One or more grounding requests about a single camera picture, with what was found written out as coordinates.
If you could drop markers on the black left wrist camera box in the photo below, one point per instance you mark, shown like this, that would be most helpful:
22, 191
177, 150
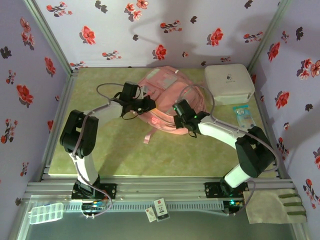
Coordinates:
131, 90

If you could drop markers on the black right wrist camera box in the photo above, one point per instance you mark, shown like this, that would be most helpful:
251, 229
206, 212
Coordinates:
182, 108

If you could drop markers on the clear plastic organizer box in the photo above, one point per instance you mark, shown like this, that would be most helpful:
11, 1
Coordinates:
46, 212

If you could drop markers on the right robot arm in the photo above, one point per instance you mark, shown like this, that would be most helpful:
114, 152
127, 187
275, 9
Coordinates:
217, 130

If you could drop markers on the grey cloth with green stripes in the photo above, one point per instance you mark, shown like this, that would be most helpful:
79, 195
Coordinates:
272, 206

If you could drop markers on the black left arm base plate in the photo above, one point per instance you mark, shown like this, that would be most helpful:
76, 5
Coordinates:
110, 191

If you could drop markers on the white fabric medicine bag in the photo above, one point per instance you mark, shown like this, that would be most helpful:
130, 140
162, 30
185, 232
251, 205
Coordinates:
228, 82

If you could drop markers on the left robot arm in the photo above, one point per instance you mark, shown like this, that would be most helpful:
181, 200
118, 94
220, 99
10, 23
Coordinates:
86, 165

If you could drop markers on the blue cotton swab packet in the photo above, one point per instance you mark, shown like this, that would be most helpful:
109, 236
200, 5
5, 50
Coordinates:
245, 116

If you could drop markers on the small white tag card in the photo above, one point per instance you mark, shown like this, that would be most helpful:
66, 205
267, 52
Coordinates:
150, 215

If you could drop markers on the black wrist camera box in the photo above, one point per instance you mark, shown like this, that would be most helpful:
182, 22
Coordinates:
182, 108
131, 90

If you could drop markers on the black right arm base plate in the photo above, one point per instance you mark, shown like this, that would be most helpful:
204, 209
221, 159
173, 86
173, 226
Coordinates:
212, 190

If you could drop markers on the aluminium frame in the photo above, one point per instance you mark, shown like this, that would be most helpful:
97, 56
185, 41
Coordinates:
160, 188

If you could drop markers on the black and white tag card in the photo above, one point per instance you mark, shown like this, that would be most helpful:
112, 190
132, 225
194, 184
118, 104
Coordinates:
161, 208

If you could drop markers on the pink school backpack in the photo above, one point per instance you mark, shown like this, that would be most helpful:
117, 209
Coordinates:
170, 100

